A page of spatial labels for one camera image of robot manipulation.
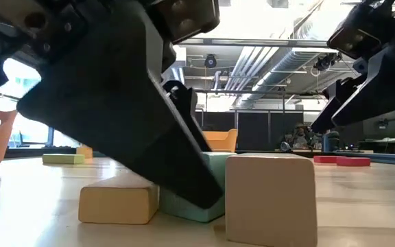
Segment medium red block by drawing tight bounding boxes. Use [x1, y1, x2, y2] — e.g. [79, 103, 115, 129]
[313, 154, 339, 165]
[336, 156, 372, 168]

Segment teal rectangular block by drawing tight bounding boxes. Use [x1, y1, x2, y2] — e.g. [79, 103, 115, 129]
[158, 152, 237, 224]

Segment large green block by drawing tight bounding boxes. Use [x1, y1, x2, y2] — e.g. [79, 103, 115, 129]
[42, 153, 86, 165]

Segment large yellow block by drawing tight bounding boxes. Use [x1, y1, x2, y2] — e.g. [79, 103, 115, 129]
[77, 173, 160, 226]

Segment large tan wooden block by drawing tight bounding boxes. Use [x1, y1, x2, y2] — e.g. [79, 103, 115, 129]
[224, 152, 319, 247]

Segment yellow plastic bin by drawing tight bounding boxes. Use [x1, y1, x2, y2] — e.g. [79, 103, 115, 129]
[202, 128, 239, 154]

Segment black partition panels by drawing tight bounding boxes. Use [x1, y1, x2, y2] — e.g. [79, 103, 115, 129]
[193, 108, 395, 154]

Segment white ceiling pipes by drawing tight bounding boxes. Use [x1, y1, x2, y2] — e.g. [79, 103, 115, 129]
[223, 46, 279, 92]

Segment person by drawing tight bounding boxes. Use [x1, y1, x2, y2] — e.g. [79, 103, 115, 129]
[284, 122, 319, 151]

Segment black ceiling dome camera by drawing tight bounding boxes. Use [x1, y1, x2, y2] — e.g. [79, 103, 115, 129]
[203, 53, 218, 69]

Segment black ceiling camera rig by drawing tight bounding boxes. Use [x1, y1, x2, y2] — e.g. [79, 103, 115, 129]
[312, 51, 343, 72]

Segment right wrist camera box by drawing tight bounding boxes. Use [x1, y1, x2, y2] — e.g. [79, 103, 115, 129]
[326, 0, 395, 60]

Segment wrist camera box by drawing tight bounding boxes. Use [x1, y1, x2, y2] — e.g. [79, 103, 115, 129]
[148, 0, 221, 45]
[326, 0, 395, 60]

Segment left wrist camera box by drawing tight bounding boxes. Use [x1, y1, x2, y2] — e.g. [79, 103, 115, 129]
[148, 0, 221, 45]

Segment silver ventilation duct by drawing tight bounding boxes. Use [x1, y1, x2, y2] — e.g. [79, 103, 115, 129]
[237, 47, 339, 110]

